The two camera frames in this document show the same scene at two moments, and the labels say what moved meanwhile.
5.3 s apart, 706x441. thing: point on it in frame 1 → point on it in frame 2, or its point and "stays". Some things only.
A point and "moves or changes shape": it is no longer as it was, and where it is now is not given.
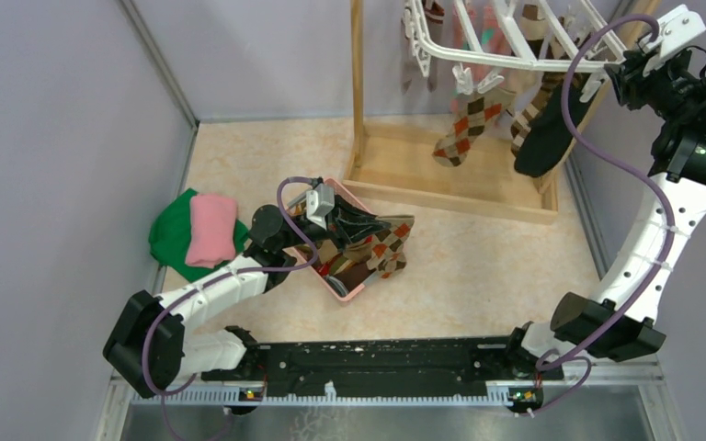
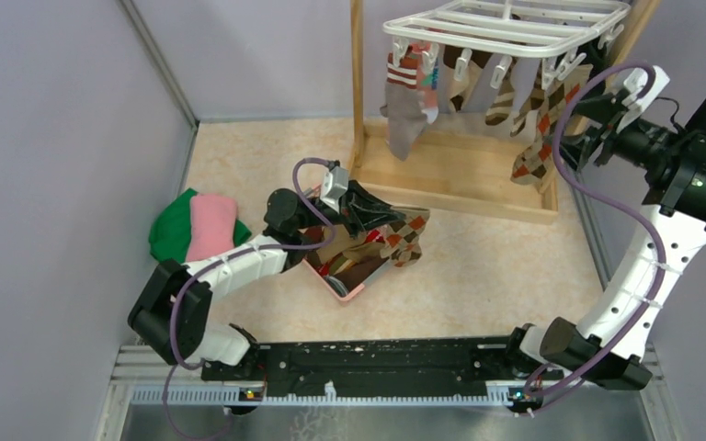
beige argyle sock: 383,250 → 403,245
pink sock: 460,37 → 426,94
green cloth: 168,235 stays
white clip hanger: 473,70 moves or changes shape
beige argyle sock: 474,111 → 532,163
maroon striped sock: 411,72 → 404,108
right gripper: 627,75 → 598,108
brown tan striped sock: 522,124 moves or changes shape
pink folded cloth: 212,231 stays
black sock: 549,136 → 596,57
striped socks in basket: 346,269 stays
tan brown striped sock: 551,79 → 501,106
